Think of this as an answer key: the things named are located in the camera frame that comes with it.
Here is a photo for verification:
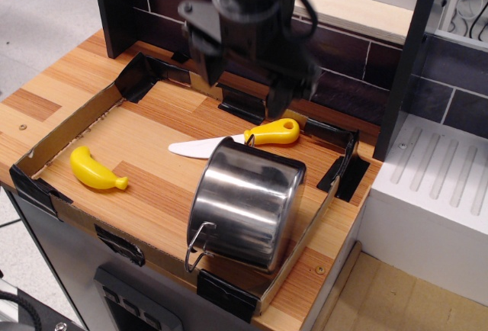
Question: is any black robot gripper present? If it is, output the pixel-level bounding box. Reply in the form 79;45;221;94
178;0;320;118

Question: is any stainless steel pot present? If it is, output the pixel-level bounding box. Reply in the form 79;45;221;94
185;137;307;274

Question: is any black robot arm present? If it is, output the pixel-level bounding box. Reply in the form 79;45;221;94
178;0;321;119

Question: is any yellow toy banana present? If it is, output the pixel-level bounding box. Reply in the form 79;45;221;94
69;146;128;190

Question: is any white toy sink drainboard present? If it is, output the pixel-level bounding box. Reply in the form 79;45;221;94
358;115;487;304

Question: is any yellow handled toy knife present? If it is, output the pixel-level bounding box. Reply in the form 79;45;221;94
168;118;300;159

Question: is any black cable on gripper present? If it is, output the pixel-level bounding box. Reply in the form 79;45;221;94
289;0;321;40

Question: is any black braided cable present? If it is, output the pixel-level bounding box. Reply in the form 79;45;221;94
0;293;43;331

